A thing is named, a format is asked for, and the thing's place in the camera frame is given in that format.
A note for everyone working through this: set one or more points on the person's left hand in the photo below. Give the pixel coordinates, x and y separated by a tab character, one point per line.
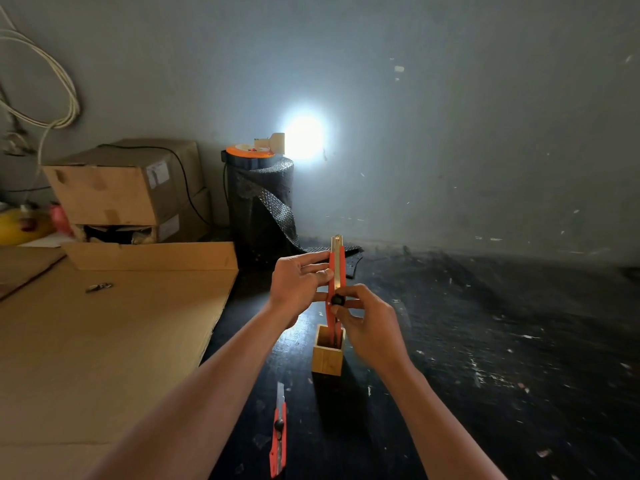
292	289

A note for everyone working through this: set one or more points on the person's right hand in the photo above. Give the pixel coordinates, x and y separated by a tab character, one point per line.
372	329

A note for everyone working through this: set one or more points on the person's right thumb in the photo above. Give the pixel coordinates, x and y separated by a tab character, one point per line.
339	310

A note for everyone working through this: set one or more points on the person's left thumb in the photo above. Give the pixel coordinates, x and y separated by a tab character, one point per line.
320	278

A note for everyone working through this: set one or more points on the person's left middle finger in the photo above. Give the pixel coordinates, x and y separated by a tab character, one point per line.
316	268

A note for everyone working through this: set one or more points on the orange utility knife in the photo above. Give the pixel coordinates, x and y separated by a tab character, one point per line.
278	434
336	289

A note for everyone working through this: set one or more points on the person's right forearm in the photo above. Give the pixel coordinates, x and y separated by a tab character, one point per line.
435	419

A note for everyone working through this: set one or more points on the person's left forearm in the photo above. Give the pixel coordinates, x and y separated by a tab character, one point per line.
200	399

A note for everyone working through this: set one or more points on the small wooden holder box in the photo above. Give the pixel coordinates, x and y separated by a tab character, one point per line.
327	355

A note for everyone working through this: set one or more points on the black bubble wrap roll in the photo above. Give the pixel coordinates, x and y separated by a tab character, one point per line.
261	209

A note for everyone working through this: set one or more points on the bright work lamp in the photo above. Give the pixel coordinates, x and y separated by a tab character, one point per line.
295	138

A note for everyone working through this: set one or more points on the open cardboard box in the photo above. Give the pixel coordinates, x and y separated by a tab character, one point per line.
150	227

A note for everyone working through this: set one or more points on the brown cardboard box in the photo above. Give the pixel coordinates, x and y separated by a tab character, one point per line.
125	187

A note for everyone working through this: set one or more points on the large flat cardboard sheet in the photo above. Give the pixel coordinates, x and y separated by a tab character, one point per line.
100	344

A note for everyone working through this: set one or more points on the red plastic object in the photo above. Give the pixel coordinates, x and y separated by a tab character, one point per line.
61	218

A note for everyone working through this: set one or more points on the flat cardboard piece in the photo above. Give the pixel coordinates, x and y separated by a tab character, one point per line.
25	269

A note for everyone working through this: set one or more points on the yellow round container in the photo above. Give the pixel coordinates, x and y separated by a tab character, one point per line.
22	225

